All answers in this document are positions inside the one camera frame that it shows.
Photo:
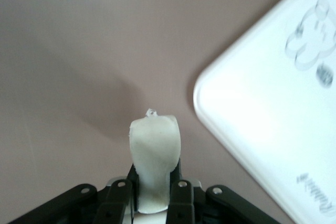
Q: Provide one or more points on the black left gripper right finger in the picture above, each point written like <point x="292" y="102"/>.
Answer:
<point x="183" y="197"/>

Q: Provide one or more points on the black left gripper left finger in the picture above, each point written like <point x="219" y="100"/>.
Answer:
<point x="115" y="197"/>

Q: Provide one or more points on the small white bun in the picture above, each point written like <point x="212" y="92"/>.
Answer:
<point x="155" y="155"/>

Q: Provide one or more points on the cream rabbit print tray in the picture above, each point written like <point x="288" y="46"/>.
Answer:
<point x="270" y="98"/>

